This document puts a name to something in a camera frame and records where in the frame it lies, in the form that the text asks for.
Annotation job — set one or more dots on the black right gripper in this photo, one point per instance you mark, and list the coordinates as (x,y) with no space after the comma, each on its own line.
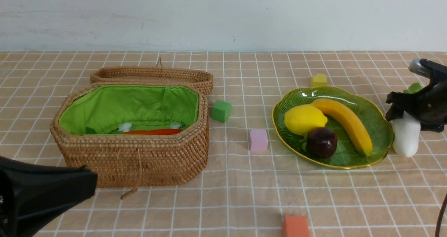
(429,103)

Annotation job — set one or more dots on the yellow toy banana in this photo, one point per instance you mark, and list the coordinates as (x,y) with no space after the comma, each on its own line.
(349,121)

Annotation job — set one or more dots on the dark purple toy mangosteen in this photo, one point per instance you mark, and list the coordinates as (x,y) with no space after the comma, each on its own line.
(321,142)

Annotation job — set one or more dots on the white toy radish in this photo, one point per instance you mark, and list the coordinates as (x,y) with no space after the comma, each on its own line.
(406,135)

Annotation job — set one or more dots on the checkered beige tablecloth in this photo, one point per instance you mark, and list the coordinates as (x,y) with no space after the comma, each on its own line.
(244,195)

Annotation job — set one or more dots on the pink foam cube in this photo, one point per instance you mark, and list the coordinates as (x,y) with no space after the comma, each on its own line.
(258,140)

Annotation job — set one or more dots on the woven wicker basket lid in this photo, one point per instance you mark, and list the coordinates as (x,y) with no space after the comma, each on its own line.
(200,80)

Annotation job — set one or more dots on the orange foam cube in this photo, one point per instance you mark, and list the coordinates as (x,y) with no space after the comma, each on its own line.
(295,226)

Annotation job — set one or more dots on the woven wicker basket green lining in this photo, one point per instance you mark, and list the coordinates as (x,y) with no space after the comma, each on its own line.
(89,124)

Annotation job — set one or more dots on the yellow foam cube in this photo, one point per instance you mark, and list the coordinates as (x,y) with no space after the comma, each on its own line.
(318,80)

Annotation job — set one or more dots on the orange toy carrot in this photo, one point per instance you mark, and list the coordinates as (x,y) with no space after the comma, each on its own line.
(164,131)

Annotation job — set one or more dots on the yellow toy lemon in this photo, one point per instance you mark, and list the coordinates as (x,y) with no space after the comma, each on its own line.
(301,119)

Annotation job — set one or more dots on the green glass leaf plate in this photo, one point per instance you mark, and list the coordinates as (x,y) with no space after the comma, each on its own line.
(345,157)

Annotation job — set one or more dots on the green foam cube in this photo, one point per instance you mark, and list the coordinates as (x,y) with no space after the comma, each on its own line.
(221,110)

